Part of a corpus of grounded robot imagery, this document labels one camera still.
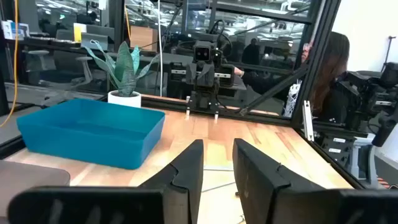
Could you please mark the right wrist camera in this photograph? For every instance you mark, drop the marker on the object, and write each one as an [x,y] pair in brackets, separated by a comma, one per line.
[202,53]

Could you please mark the white and blue box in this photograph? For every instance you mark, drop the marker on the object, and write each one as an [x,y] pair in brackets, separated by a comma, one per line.
[15,31]

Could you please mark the blue plastic tray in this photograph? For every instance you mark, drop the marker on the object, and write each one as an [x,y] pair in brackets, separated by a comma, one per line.
[93,146]

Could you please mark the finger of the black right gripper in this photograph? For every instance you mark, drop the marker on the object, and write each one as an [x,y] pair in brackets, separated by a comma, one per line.
[191,73]
[206,74]

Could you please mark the white lattice object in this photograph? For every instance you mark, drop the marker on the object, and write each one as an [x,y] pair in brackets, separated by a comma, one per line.
[292,99]

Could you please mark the silver corner bracket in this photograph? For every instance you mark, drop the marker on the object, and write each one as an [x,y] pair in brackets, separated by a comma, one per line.
[308,124]

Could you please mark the green snake plant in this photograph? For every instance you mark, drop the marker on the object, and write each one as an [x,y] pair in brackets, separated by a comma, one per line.
[124,71]

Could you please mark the person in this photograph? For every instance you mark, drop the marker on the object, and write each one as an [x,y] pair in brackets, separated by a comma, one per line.
[250,53]
[332,71]

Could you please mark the neighbouring black robot arm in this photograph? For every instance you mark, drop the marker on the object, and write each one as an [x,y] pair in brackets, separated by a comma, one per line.
[357,93]

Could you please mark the grey office chair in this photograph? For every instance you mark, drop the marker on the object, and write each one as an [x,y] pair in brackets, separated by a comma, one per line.
[38,62]
[84,63]

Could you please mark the black aluminium table frame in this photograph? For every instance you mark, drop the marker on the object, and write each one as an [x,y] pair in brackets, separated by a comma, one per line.
[168,104]

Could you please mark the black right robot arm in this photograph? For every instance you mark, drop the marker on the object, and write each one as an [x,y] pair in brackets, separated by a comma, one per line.
[203,102]

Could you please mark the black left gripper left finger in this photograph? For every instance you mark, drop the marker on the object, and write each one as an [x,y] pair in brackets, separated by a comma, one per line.
[174,193]

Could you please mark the yellow paper sheet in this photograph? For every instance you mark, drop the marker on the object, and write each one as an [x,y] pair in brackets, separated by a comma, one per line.
[77,34]

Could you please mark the white plant pot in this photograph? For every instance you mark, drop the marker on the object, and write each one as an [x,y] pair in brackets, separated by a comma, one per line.
[124,101]

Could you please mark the brown cardboard box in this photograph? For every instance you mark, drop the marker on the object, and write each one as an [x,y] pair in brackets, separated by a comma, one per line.
[143,39]

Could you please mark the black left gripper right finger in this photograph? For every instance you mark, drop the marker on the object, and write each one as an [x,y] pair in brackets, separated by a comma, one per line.
[264,193]

